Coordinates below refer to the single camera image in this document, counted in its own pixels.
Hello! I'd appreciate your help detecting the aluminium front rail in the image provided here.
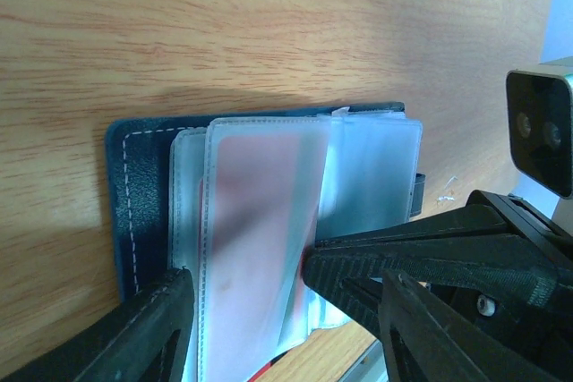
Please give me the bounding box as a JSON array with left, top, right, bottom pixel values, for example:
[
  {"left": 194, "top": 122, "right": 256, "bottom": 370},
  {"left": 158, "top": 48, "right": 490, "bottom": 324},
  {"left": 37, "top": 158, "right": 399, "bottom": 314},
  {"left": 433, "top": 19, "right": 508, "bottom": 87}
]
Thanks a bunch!
[{"left": 338, "top": 341, "right": 389, "bottom": 382}]

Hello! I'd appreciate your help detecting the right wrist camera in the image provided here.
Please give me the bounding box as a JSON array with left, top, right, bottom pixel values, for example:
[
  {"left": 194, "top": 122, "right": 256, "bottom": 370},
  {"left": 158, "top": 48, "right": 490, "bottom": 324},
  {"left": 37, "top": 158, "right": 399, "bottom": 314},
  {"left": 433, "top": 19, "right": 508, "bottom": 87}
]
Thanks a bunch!
[{"left": 506, "top": 56, "right": 572, "bottom": 199}]

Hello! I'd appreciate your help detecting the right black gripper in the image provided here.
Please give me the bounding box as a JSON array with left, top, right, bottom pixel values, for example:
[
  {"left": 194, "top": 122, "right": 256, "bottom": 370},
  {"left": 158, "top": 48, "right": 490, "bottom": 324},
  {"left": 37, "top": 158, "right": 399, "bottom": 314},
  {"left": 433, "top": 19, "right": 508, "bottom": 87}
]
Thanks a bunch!
[{"left": 303, "top": 191, "right": 572, "bottom": 381}]

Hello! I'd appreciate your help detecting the dark blue card holder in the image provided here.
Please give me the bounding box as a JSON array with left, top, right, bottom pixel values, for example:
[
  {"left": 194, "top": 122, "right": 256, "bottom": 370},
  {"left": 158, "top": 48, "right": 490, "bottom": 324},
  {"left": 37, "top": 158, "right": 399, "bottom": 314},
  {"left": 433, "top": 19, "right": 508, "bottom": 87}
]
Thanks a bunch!
[{"left": 105, "top": 103, "right": 424, "bottom": 381}]

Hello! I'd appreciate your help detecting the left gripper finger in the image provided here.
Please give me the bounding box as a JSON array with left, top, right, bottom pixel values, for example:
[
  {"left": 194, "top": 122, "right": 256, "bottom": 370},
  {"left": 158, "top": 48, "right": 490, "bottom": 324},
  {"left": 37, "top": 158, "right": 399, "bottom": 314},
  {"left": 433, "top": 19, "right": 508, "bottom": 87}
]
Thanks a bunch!
[{"left": 4, "top": 268, "right": 194, "bottom": 381}]

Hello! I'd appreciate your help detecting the plain red card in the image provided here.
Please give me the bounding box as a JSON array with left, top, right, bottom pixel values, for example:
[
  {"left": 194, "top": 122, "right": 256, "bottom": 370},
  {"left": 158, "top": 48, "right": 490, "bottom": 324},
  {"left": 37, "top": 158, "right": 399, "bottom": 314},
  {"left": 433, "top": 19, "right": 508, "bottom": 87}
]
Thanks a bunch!
[{"left": 201, "top": 129, "right": 328, "bottom": 381}]

